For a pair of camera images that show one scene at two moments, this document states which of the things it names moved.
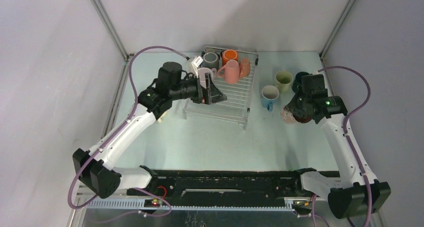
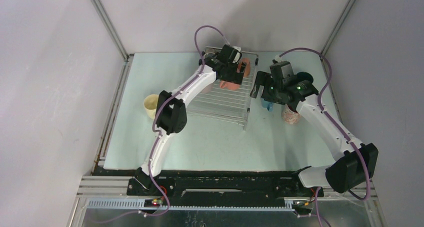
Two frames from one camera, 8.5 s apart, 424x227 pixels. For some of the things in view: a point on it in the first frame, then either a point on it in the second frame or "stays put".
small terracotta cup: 244,67 stays put
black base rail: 225,184 stays put
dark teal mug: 297,85 stays put
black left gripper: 211,95 -> 236,78
